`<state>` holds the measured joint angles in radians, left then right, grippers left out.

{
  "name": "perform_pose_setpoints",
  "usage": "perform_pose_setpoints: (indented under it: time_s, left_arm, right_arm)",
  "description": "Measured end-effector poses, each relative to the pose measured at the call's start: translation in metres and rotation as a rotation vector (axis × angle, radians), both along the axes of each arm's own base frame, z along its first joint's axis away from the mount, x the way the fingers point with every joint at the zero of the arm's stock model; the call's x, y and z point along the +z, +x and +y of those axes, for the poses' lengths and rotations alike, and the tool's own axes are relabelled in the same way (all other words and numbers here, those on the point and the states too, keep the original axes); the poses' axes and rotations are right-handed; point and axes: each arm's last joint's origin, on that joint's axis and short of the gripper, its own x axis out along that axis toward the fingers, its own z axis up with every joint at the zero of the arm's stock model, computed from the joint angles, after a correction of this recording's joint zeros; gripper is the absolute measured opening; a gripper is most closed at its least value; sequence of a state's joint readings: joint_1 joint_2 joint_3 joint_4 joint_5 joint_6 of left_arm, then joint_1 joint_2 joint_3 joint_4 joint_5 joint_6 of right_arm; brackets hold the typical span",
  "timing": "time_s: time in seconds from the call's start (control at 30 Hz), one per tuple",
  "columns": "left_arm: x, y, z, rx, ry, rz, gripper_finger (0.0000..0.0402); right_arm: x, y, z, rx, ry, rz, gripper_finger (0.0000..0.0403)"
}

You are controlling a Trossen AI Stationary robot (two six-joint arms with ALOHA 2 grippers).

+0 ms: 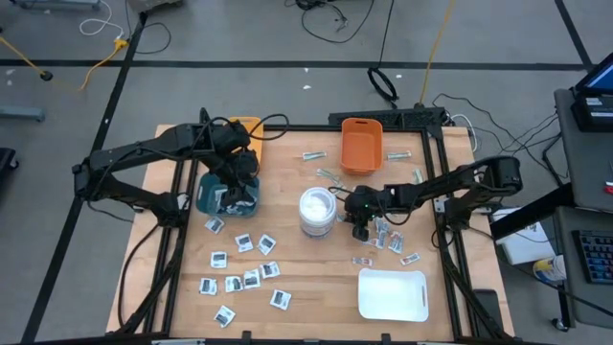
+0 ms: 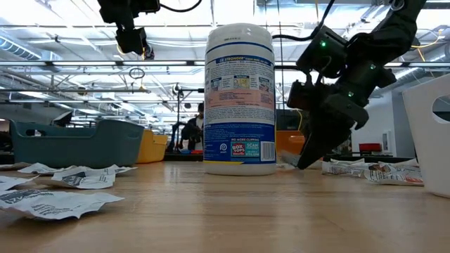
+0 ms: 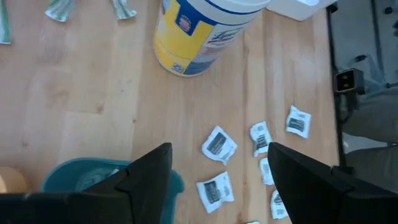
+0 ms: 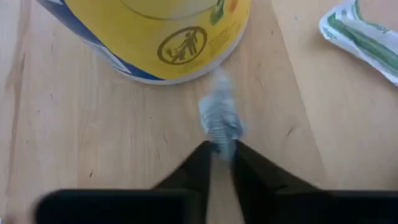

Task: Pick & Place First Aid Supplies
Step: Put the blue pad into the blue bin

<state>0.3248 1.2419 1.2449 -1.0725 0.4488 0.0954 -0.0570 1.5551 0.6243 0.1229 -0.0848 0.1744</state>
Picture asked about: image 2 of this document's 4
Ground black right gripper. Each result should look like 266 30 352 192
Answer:
297 91 370 169

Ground small red white bandage packet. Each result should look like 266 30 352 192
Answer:
321 160 367 178
330 157 366 166
378 157 420 168

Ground black coiled hanging cable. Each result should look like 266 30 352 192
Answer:
278 0 286 122

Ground red box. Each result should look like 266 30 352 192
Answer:
358 142 383 153

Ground yellow plastic bin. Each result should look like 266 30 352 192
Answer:
136 129 169 164

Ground person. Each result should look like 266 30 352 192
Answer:
180 101 205 152

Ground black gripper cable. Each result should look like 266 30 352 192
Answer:
271 0 335 41
160 0 204 13

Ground orange plastic bin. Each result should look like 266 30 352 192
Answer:
275 130 307 155

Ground black hanging cord reel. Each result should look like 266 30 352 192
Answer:
142 41 155 60

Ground black monitor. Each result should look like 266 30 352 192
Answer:
276 108 304 131

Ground black hanging cable loop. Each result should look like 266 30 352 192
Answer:
128 66 146 80

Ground teal plastic bin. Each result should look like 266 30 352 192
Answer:
9 118 145 169

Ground crumpled wrappers on right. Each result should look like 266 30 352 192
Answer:
364 162 425 187

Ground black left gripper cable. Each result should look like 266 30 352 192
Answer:
160 0 204 13

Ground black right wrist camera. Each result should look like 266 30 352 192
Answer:
286 79 319 110

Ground long ceiling light strip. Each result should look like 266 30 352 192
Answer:
0 59 450 67

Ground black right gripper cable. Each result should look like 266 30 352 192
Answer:
271 0 335 41

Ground white square packet dark print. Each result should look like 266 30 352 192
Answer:
17 162 77 176
0 188 124 221
51 166 117 190
105 163 139 174
0 174 39 191

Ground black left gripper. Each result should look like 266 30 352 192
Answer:
115 13 148 56

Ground white plastic bin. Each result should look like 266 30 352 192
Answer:
401 72 450 198

